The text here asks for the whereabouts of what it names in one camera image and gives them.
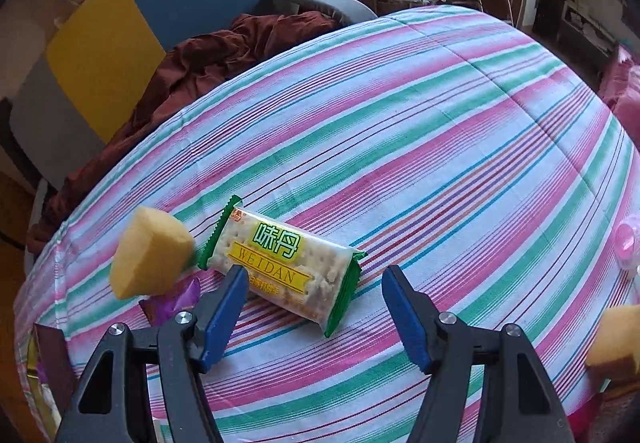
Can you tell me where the purple snack packet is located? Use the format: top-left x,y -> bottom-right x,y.
139,276 -> 201,327

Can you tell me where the yellow sponge block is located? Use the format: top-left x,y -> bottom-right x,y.
110,206 -> 195,300

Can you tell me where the Weidan cracker pack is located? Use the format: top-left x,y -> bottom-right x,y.
198,195 -> 366,337

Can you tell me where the dark red storage box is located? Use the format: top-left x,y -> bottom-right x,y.
32,324 -> 77,415

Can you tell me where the small yellow sponge piece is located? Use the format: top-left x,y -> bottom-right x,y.
586,304 -> 640,381

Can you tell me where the striped bed sheet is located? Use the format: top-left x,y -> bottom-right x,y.
14,6 -> 639,442

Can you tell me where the pink quilt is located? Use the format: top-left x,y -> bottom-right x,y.
598,44 -> 640,149

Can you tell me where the maroon blanket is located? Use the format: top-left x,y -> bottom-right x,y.
26,10 -> 341,257

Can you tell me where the blue yellow armchair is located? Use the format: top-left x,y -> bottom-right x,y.
8,0 -> 375,188

